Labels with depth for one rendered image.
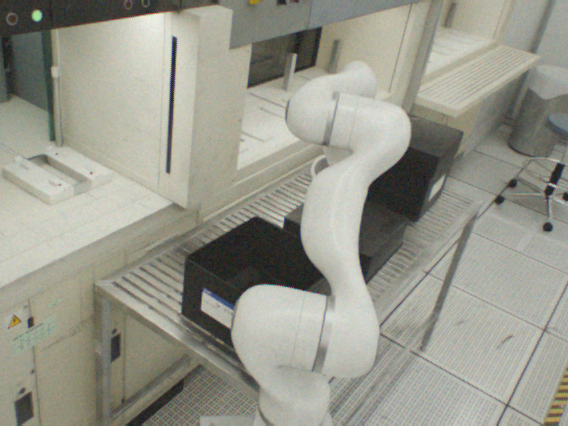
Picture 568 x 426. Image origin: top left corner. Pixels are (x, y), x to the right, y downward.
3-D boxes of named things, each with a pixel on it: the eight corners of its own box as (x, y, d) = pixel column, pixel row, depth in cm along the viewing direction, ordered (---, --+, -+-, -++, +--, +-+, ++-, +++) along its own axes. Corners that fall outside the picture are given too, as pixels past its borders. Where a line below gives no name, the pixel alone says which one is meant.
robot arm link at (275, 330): (323, 444, 98) (353, 337, 86) (213, 419, 99) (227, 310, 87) (328, 388, 109) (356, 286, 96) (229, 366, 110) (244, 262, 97)
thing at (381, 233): (363, 288, 166) (374, 250, 159) (275, 245, 178) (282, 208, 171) (403, 244, 188) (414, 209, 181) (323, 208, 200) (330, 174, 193)
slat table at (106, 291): (244, 597, 166) (285, 411, 126) (96, 469, 192) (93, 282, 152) (427, 349, 262) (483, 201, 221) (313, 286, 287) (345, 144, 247)
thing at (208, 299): (178, 313, 147) (182, 256, 138) (248, 266, 167) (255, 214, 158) (267, 372, 135) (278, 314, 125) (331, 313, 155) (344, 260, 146)
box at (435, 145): (417, 224, 200) (439, 157, 187) (342, 193, 211) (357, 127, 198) (443, 193, 222) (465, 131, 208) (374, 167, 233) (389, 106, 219)
